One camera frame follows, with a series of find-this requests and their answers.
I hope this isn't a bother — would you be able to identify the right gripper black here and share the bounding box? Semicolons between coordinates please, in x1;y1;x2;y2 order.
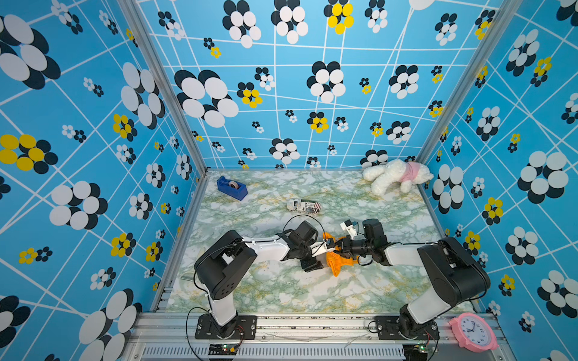
333;237;374;260

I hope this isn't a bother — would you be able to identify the orange towel cloth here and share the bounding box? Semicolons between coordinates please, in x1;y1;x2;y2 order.
325;245;359;277

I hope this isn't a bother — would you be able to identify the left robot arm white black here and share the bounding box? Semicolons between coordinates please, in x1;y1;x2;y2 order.
194;221;332;328

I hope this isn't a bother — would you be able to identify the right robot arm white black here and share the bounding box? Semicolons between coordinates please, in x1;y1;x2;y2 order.
337;219;491;333

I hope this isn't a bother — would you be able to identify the newspaper print pouch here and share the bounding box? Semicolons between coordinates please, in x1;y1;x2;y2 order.
287;199;322;214

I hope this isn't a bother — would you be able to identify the white plush toy pink shirt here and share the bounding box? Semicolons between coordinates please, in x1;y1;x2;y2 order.
363;159;434;196

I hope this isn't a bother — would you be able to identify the blue tape dispenser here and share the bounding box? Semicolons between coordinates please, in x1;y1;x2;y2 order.
217;176;248;201

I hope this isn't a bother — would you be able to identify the pink alarm clock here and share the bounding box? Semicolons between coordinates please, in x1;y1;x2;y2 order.
449;313;498;353

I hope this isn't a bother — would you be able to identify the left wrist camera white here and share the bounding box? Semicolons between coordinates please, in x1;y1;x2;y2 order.
312;241;336;257

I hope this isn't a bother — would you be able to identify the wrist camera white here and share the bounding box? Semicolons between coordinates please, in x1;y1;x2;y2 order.
340;220;359;239
312;241;336;257

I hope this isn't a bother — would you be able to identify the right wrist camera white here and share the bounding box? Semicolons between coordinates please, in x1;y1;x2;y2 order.
340;220;359;239

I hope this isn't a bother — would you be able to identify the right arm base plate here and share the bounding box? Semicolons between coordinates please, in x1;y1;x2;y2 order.
374;315;440;341

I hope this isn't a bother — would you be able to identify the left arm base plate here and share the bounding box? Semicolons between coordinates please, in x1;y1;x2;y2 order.
195;314;257;340

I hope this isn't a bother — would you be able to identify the aluminium frame rail front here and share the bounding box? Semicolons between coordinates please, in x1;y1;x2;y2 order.
122;313;516;360

